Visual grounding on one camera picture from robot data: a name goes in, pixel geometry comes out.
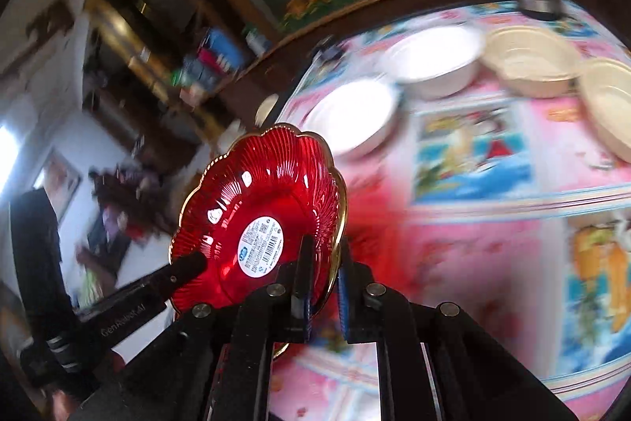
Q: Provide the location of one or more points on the blue container on counter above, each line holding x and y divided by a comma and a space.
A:
226, 53

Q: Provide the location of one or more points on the framed wall picture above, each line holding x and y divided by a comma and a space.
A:
60, 180

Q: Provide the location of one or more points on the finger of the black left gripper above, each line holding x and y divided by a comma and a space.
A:
127, 310

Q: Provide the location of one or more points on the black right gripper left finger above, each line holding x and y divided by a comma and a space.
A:
213, 365

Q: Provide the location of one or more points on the small black device on table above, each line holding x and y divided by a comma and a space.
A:
328, 50

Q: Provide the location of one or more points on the colourful pink patterned tablecloth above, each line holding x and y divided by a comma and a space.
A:
506, 205

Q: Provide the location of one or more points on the white foam bowl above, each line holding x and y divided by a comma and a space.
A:
355, 118
434, 63

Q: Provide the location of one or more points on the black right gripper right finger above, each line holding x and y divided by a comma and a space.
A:
436, 363

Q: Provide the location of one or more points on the small red scalloped plate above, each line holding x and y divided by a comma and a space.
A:
250, 211

